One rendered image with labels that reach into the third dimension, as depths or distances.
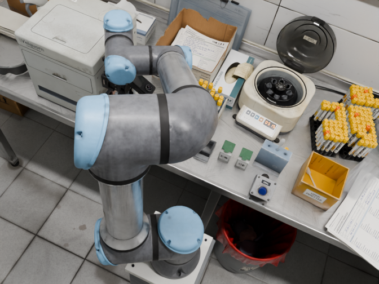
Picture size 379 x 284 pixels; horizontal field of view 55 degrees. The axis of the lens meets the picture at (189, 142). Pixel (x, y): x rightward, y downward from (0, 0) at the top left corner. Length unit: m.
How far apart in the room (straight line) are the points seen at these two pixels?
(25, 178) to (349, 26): 1.83
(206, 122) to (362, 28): 1.02
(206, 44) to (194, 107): 1.00
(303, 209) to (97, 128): 0.90
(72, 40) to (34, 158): 1.27
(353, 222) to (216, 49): 0.83
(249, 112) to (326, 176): 0.36
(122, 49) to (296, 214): 0.77
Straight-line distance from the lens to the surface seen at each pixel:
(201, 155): 1.28
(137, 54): 0.93
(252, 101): 1.35
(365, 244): 1.34
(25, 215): 2.22
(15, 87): 1.52
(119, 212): 0.74
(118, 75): 0.92
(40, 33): 1.24
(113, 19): 0.99
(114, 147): 0.55
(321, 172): 1.38
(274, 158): 1.26
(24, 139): 2.45
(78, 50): 1.17
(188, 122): 0.55
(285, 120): 1.35
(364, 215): 1.38
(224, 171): 1.28
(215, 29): 1.58
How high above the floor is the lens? 1.98
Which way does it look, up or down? 57 degrees down
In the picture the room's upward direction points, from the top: 12 degrees clockwise
